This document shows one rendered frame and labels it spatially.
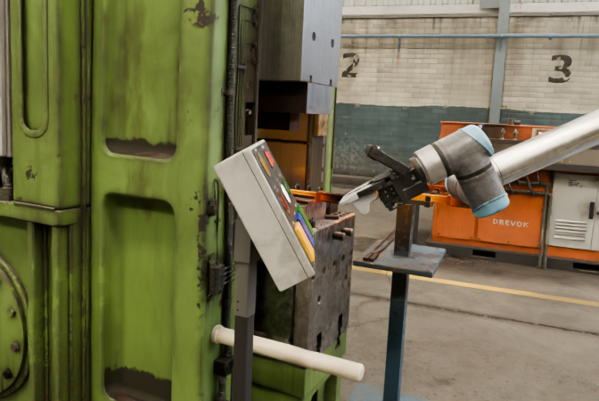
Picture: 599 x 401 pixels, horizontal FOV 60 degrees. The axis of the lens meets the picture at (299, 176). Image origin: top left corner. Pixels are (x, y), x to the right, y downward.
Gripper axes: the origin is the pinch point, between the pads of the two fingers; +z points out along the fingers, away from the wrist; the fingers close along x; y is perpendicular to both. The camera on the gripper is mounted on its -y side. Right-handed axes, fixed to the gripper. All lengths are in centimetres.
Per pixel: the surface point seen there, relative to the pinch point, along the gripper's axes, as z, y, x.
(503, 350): -39, 146, 154
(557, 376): -54, 155, 127
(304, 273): 12.8, 4.7, -27.1
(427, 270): -15, 49, 60
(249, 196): 15.3, -13.6, -27.1
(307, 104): -2.9, -24.9, 35.3
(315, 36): -15, -42, 39
